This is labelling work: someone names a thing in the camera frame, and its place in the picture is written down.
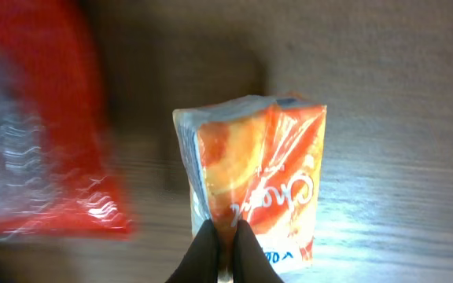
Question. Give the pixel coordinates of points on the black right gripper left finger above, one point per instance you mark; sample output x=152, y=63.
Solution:
x=200, y=263

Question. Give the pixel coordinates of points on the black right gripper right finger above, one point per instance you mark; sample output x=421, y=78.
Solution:
x=250, y=264

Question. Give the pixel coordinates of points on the orange tissue pack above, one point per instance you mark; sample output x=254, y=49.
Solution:
x=257, y=159

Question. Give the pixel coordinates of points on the red candy bag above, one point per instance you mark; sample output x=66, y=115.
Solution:
x=56, y=174

